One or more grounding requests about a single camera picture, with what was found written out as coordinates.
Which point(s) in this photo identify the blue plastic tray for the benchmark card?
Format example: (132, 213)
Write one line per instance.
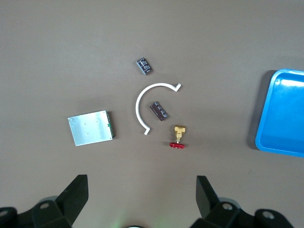
(282, 114)

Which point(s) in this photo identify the white curved plastic bracket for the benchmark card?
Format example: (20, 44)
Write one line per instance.
(137, 107)

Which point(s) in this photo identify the silver metal module box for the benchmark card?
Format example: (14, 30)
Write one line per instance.
(90, 128)

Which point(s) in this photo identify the small dark capacitor block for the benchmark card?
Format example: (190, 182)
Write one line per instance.
(145, 66)
(159, 111)

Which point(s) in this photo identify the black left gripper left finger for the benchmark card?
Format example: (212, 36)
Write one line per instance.
(74, 197)

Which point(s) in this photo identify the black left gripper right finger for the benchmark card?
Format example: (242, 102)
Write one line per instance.
(204, 197)

